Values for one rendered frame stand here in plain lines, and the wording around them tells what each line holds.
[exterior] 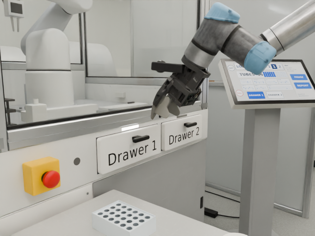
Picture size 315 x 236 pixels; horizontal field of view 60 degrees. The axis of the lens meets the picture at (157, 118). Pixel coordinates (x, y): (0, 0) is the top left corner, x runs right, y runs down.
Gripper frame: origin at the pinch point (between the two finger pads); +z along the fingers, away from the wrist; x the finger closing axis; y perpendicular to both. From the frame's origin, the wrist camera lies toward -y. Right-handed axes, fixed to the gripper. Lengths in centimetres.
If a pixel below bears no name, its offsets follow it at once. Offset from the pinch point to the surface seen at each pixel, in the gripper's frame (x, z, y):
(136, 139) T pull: -3.0, 10.2, 0.2
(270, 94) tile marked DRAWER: 86, -6, 7
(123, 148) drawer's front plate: -5.3, 14.7, -1.0
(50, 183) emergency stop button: -33.8, 12.5, 4.2
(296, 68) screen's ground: 111, -21, 4
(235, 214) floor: 134, 96, 37
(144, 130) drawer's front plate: 5.2, 11.5, -3.2
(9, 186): -39.6, 17.2, -1.4
